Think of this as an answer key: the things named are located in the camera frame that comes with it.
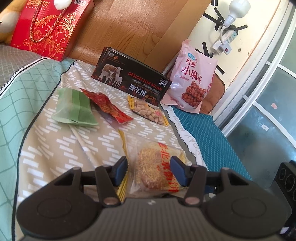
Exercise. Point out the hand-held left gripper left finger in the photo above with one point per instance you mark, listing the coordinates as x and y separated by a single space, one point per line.
121 171

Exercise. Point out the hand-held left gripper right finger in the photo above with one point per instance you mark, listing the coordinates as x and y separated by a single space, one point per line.
179 170

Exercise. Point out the clear round cake packet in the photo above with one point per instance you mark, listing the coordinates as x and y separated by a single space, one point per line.
150 162

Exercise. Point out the yellow-edged peanut packet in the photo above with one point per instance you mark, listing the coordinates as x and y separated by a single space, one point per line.
148 112

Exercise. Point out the red snack packet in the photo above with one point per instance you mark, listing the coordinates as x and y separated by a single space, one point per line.
106 104

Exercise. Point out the pale green pastry packet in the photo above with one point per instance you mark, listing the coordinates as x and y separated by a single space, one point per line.
74 111

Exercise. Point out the black printed box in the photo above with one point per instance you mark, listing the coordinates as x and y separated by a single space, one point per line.
143 81

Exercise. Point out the teal patterned mat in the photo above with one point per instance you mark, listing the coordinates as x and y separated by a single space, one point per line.
203 129

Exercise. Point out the brown cushion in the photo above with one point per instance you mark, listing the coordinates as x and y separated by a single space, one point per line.
215 92

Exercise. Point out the large pink snack bag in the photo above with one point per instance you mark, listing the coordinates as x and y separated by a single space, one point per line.
192 69

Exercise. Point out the wooden headboard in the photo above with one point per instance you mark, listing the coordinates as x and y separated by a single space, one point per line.
138 27

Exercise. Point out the red gift box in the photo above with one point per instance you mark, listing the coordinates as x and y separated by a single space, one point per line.
46 34

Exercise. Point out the white plug-in lamp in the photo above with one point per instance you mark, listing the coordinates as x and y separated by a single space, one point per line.
238 7

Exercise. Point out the pastel plush toy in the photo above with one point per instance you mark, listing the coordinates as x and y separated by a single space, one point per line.
62 3

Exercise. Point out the yellow duck plush toy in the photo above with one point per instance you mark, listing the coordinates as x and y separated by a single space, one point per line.
9 16

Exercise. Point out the white sliding door frame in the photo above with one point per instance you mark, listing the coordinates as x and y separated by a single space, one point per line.
254 76

